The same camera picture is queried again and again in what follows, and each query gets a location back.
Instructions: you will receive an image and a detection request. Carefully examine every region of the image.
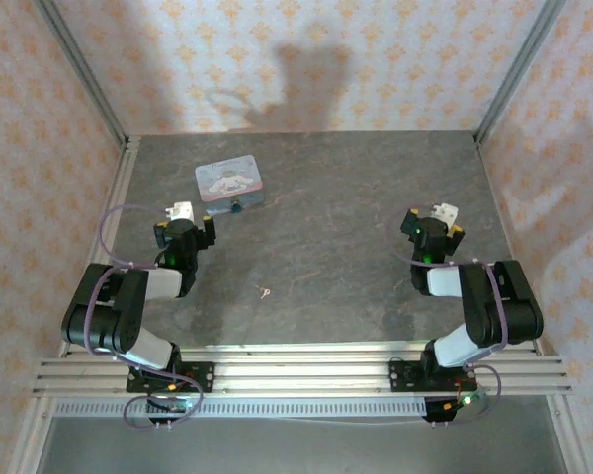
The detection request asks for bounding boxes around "aluminium frame post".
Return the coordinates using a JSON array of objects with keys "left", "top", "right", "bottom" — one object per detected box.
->
[
  {"left": 472, "top": 0, "right": 568, "bottom": 145},
  {"left": 32, "top": 0, "right": 130, "bottom": 147}
]

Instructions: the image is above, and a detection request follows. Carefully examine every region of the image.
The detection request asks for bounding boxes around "aluminium side rail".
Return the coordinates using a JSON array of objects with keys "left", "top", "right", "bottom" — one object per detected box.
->
[{"left": 57, "top": 136, "right": 142, "bottom": 357}]

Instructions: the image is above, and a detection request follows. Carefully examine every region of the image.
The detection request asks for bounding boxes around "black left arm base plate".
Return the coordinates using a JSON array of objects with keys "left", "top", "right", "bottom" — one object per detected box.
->
[{"left": 126, "top": 361, "right": 216, "bottom": 395}]

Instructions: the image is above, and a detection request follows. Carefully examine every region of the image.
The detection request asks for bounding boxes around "aluminium base beam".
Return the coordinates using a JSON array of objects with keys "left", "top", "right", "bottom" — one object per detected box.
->
[{"left": 32, "top": 338, "right": 573, "bottom": 397}]

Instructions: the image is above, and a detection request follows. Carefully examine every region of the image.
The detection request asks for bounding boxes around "black control board with LED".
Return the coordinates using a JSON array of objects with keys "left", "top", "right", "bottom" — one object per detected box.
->
[
  {"left": 421, "top": 391, "right": 480, "bottom": 427},
  {"left": 145, "top": 394, "right": 195, "bottom": 429}
]

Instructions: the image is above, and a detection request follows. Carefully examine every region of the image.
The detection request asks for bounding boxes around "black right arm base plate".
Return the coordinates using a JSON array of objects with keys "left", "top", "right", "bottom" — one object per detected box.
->
[{"left": 388, "top": 358, "right": 477, "bottom": 395}]

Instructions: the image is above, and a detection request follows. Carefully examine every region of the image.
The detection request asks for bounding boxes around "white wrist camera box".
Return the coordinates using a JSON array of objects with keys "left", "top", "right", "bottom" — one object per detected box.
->
[
  {"left": 164, "top": 200, "right": 195, "bottom": 223},
  {"left": 430, "top": 200, "right": 460, "bottom": 224}
]

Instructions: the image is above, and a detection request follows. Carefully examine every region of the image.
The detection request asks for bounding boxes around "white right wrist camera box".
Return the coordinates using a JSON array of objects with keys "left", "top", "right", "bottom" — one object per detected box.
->
[{"left": 430, "top": 200, "right": 460, "bottom": 224}]

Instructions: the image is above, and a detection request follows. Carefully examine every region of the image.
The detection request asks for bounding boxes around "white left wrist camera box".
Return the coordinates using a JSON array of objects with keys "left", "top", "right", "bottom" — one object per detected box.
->
[{"left": 164, "top": 200, "right": 195, "bottom": 223}]

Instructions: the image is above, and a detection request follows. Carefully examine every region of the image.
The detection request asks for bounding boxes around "aluminium frame leg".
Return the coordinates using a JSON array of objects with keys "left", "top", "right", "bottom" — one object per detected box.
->
[
  {"left": 546, "top": 394, "right": 593, "bottom": 474},
  {"left": 9, "top": 394, "right": 55, "bottom": 474}
]

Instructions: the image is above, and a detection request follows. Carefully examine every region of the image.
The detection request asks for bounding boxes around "pastel cartoon tin box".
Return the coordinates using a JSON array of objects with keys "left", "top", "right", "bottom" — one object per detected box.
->
[{"left": 194, "top": 153, "right": 268, "bottom": 217}]

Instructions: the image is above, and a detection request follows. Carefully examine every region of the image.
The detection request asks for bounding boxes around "slotted grey cable duct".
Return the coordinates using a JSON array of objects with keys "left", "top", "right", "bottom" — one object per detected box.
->
[{"left": 53, "top": 397, "right": 429, "bottom": 420}]

